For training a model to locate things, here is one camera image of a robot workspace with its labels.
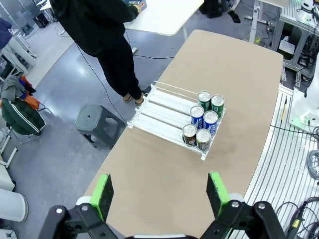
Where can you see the aluminium profile mounting platform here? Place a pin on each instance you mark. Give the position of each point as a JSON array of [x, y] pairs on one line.
[[274, 161]]

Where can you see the aluminium frame equipment rack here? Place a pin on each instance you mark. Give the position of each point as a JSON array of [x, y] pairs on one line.
[[291, 32]]

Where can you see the grey and orange clothing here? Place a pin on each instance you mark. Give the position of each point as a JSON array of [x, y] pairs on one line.
[[13, 87]]

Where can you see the green jacket with white stripes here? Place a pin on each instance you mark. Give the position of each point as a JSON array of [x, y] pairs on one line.
[[22, 119]]

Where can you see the dark patterned coffee can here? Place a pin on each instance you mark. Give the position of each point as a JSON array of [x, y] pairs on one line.
[[190, 134], [203, 140]]

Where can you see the white metal rack frame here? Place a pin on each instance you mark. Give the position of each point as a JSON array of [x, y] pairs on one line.
[[7, 149]]

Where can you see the white floor power strip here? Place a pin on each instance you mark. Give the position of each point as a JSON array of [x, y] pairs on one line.
[[134, 50]]

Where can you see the brown slipper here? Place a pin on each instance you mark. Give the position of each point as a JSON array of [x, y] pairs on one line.
[[139, 101], [127, 97]]

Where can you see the small black cloth item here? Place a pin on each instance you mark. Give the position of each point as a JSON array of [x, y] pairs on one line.
[[234, 17]]

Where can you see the person's right hand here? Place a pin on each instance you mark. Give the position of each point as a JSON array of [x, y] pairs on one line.
[[137, 8]]

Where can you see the person's right forearm black sleeve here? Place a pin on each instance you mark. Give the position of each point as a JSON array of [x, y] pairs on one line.
[[129, 13]]

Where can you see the grey plastic stool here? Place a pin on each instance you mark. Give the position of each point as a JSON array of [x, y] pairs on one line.
[[94, 122]]

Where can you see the black bag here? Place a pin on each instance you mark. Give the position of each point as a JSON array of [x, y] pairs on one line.
[[214, 7]]

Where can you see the blue Pocari Sweat can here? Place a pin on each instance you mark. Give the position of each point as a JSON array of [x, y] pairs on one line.
[[197, 117], [210, 123]]

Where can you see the person in black jacket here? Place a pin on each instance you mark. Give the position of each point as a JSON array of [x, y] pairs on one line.
[[99, 30]]

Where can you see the clear white can dispenser rack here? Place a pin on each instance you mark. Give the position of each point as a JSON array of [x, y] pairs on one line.
[[159, 109]]

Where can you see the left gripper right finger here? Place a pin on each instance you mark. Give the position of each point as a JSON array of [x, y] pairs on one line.
[[219, 196]]

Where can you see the white cylindrical air purifier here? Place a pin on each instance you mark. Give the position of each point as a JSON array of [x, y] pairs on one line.
[[12, 204]]

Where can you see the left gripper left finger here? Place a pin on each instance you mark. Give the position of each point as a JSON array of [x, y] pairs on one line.
[[99, 199]]

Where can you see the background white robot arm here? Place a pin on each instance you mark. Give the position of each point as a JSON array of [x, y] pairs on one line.
[[307, 10]]

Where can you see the person in blue jacket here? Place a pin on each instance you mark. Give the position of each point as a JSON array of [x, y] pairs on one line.
[[6, 35]]

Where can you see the large white desk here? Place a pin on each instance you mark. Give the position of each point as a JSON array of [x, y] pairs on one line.
[[162, 17]]

